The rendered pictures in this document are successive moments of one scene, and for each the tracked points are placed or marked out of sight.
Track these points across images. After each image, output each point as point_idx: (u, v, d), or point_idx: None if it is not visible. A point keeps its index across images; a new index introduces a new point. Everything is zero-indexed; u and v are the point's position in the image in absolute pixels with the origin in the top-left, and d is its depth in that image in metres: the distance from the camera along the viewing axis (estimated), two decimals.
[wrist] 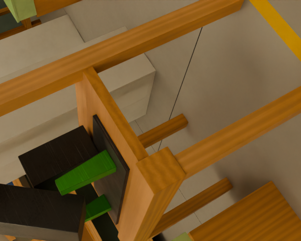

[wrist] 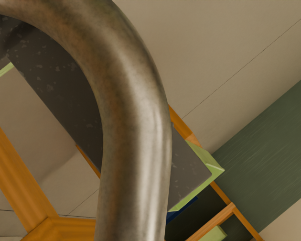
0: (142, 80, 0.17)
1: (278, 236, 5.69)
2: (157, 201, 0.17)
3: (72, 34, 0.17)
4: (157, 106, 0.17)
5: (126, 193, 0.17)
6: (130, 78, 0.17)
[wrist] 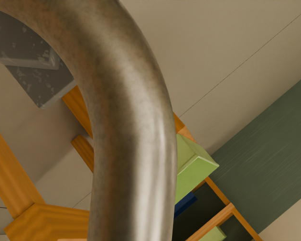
0: (140, 79, 0.14)
1: (278, 237, 5.66)
2: (160, 227, 0.14)
3: (55, 23, 0.14)
4: (159, 111, 0.14)
5: (122, 218, 0.14)
6: (126, 76, 0.14)
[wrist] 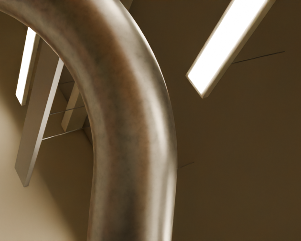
0: (140, 79, 0.14)
1: None
2: (160, 227, 0.14)
3: (54, 23, 0.14)
4: (158, 111, 0.14)
5: (122, 219, 0.14)
6: (125, 76, 0.14)
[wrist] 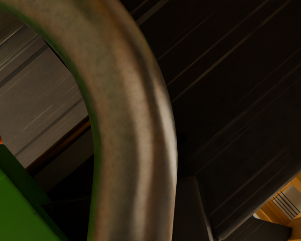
0: (140, 79, 0.14)
1: None
2: (160, 227, 0.14)
3: (55, 23, 0.14)
4: (159, 111, 0.14)
5: (122, 218, 0.14)
6: (126, 76, 0.14)
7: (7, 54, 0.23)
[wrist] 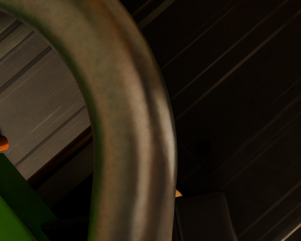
0: (140, 79, 0.14)
1: None
2: (160, 227, 0.14)
3: (55, 23, 0.14)
4: (159, 111, 0.14)
5: (122, 218, 0.14)
6: (126, 76, 0.14)
7: (3, 50, 0.20)
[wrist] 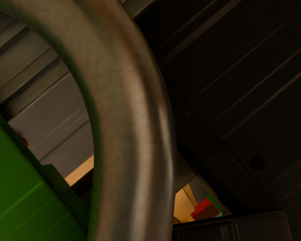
0: (140, 79, 0.14)
1: None
2: (160, 227, 0.14)
3: (54, 23, 0.14)
4: (158, 111, 0.14)
5: (122, 218, 0.14)
6: (125, 76, 0.14)
7: None
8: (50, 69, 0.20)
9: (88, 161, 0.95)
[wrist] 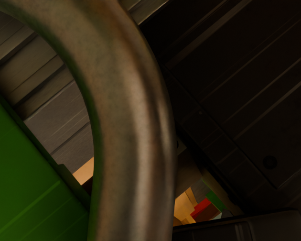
0: (140, 79, 0.14)
1: None
2: (160, 227, 0.14)
3: (55, 23, 0.14)
4: (159, 111, 0.14)
5: (122, 218, 0.14)
6: (126, 76, 0.14)
7: None
8: (65, 69, 0.20)
9: (90, 161, 0.95)
